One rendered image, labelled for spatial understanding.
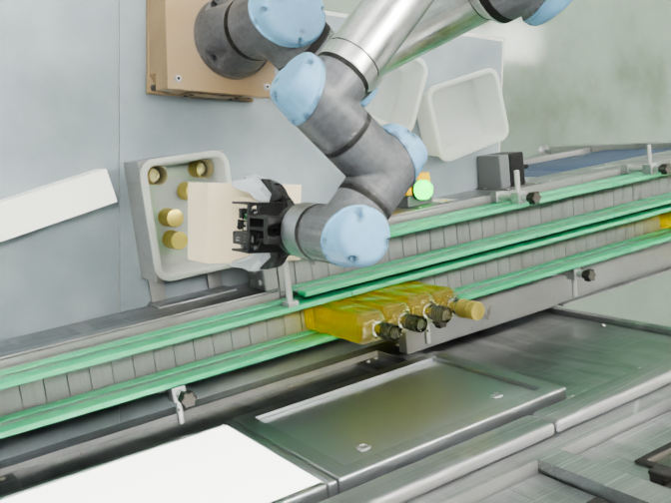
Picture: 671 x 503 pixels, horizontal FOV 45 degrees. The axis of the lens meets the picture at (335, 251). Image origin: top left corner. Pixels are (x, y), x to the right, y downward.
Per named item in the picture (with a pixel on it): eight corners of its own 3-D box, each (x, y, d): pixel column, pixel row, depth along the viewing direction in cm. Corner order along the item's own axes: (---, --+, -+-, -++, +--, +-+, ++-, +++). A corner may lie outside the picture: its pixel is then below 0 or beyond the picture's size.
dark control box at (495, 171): (477, 188, 201) (501, 189, 194) (474, 156, 199) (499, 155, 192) (501, 184, 205) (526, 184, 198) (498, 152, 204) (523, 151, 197)
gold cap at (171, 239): (160, 232, 155) (169, 233, 151) (178, 228, 157) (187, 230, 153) (163, 250, 155) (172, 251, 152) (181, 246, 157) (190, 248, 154)
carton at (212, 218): (188, 182, 127) (208, 183, 121) (278, 184, 136) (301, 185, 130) (187, 258, 128) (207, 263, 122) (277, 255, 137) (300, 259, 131)
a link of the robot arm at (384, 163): (389, 98, 99) (340, 168, 96) (444, 159, 104) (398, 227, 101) (354, 104, 106) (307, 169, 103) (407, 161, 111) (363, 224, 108)
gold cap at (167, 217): (156, 210, 154) (165, 211, 150) (173, 206, 156) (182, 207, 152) (159, 228, 155) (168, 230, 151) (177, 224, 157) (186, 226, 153)
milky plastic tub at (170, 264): (141, 278, 155) (158, 283, 148) (122, 161, 151) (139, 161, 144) (224, 260, 164) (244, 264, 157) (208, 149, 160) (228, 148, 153)
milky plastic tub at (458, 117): (400, 92, 187) (425, 88, 180) (471, 69, 198) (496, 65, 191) (417, 165, 192) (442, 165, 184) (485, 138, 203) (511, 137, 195)
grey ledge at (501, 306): (381, 346, 184) (412, 356, 175) (376, 308, 183) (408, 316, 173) (646, 263, 234) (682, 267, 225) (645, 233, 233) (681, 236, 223)
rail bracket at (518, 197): (486, 204, 186) (530, 206, 175) (484, 171, 185) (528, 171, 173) (499, 201, 188) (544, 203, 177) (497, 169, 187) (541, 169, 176)
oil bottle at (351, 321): (305, 328, 161) (367, 347, 143) (301, 300, 160) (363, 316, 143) (329, 321, 164) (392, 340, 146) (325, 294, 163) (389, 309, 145)
